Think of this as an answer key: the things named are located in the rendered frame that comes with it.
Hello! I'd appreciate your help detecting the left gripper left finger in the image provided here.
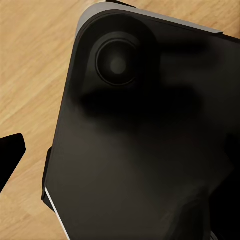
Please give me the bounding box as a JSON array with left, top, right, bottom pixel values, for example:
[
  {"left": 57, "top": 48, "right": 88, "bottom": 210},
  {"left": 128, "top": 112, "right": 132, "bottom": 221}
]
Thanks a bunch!
[{"left": 0, "top": 133, "right": 26, "bottom": 193}]

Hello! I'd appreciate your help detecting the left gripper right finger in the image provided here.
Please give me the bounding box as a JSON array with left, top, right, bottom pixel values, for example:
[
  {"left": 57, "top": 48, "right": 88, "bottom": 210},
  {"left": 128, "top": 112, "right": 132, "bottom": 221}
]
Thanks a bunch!
[{"left": 224, "top": 133, "right": 240, "bottom": 173}]

